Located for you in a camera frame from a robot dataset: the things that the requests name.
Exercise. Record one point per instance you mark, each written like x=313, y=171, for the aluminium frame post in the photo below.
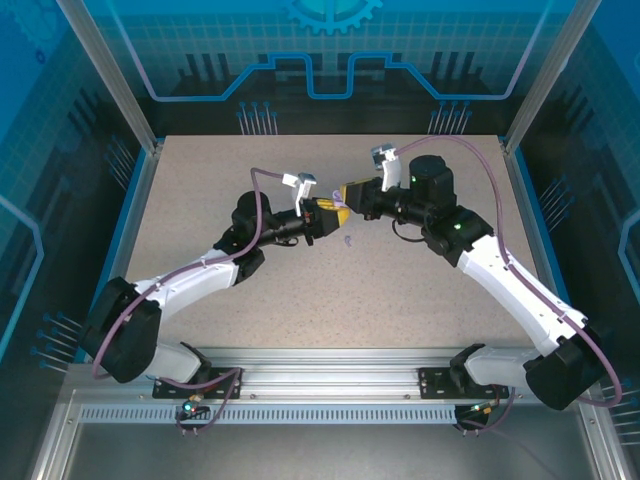
x=545, y=75
x=115, y=85

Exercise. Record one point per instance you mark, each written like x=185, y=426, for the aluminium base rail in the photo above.
x=325, y=370

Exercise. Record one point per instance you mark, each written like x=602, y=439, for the aluminium table side rail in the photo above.
x=142, y=185

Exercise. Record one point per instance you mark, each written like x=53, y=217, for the left green LED connector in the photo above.
x=190, y=405

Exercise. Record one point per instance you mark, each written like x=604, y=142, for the left aluminium frame post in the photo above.
x=115, y=85

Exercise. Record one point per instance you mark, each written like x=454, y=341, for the right green LED connector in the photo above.
x=482, y=410

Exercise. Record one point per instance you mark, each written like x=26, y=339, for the grey metal tray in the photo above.
x=320, y=450

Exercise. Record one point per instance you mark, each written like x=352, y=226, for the right aluminium frame post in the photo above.
x=545, y=75

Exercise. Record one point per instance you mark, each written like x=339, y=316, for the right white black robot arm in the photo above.
x=520, y=295

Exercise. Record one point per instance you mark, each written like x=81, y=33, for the green led connector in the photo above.
x=190, y=405
x=482, y=410

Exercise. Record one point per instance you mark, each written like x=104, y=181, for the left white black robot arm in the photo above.
x=190, y=280

